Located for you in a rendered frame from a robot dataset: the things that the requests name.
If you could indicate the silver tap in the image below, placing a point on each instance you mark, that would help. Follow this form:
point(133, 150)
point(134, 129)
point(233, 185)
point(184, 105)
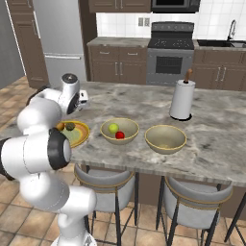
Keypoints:
point(232, 29)

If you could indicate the dark green round fruit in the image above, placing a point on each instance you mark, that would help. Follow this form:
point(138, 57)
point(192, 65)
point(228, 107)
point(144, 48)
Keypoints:
point(70, 126)

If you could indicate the beige bowl with gold rim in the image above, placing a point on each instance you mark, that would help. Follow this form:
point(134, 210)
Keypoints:
point(127, 128)
point(165, 139)

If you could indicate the grey wall socket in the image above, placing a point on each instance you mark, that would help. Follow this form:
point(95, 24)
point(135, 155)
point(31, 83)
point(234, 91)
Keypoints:
point(144, 21)

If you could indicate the tall brown cupboard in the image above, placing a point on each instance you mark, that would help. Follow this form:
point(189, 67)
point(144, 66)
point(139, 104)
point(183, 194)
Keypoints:
point(27, 41)

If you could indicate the red round fruit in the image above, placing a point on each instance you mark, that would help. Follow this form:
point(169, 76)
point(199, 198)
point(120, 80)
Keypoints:
point(120, 135)

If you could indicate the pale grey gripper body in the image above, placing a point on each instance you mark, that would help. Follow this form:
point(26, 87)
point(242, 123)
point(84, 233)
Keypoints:
point(84, 105)

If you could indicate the black microwave oven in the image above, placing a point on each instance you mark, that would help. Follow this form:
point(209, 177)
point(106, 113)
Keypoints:
point(175, 5)

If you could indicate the dark sink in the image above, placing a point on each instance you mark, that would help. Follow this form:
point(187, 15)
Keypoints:
point(217, 43)

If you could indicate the grey fridge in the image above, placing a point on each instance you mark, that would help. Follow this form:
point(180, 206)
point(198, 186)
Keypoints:
point(59, 35)

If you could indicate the brown sink base cupboards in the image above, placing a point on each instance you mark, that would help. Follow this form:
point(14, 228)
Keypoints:
point(221, 68)

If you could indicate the brown wall cupboards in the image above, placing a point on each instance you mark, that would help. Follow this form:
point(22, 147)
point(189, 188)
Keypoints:
point(118, 5)

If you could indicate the white paper towel roll holder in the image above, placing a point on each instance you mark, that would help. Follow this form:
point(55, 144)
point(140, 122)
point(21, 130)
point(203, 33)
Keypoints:
point(182, 99)

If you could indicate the grey bar stool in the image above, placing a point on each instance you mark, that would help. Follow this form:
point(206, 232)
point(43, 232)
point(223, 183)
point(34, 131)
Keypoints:
point(105, 189)
point(195, 205)

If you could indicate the grey oven with black hob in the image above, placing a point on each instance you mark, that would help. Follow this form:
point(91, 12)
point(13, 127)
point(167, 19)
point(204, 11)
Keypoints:
point(169, 57)

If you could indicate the orange and green plate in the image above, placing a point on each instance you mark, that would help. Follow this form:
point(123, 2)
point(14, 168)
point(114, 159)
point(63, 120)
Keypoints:
point(80, 132)

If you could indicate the orange fruit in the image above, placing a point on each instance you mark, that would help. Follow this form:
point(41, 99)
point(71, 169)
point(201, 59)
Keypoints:
point(60, 126)

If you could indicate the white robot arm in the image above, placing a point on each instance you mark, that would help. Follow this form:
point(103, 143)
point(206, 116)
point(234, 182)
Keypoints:
point(38, 153)

